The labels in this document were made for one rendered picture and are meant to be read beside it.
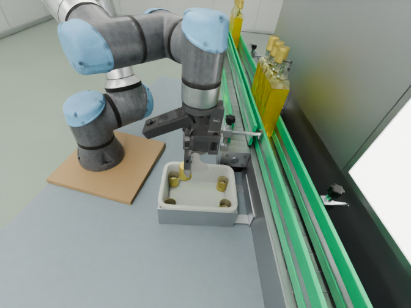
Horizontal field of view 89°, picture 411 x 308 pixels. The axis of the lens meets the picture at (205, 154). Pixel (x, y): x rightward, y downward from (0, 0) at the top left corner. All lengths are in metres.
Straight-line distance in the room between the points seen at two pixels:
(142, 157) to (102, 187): 0.17
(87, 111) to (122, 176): 0.24
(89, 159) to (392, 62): 0.81
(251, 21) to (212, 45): 6.34
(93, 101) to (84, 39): 0.34
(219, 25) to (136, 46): 0.14
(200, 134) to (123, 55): 0.20
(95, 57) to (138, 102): 0.38
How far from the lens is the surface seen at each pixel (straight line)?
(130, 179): 0.74
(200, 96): 0.39
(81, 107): 0.69
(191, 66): 0.38
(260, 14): 6.72
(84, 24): 0.38
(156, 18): 0.43
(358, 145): 0.59
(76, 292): 0.64
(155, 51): 0.42
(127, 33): 0.39
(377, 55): 0.61
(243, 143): 0.73
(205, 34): 0.36
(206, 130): 0.46
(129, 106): 0.72
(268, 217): 0.56
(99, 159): 0.77
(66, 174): 0.83
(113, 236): 0.67
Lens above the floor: 1.33
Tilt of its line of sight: 43 degrees down
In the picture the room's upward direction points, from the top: 8 degrees clockwise
